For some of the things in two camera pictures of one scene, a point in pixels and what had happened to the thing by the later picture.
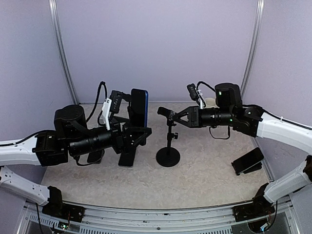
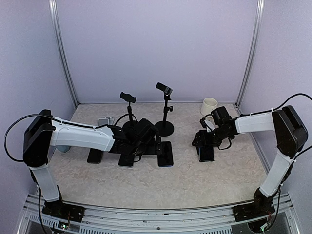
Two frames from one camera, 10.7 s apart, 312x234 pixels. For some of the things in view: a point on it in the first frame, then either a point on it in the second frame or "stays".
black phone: (251, 161) to (206, 153)
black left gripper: (126, 145) to (152, 150)
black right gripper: (194, 117) to (206, 142)
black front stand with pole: (168, 156) to (165, 128)
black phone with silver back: (126, 160) stays
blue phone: (139, 108) to (165, 158)
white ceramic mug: (210, 103) stays
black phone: (95, 157) stays
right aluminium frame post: (259, 25) stays
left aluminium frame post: (56, 31) stays
